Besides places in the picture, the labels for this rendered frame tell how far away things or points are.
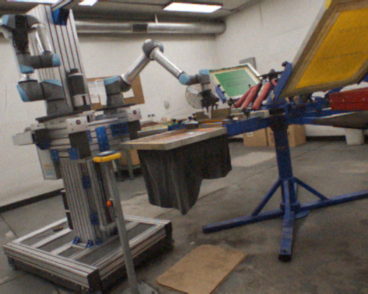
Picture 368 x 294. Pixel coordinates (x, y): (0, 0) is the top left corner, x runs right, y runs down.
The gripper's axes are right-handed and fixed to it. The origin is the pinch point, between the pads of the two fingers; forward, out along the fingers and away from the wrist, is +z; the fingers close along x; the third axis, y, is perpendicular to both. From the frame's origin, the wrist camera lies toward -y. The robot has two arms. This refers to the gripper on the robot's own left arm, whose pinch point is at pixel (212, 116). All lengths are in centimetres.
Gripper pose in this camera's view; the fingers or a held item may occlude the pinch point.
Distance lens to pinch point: 230.0
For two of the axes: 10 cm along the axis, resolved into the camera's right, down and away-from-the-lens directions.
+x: -7.8, 2.2, -5.9
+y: -6.1, 0.0, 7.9
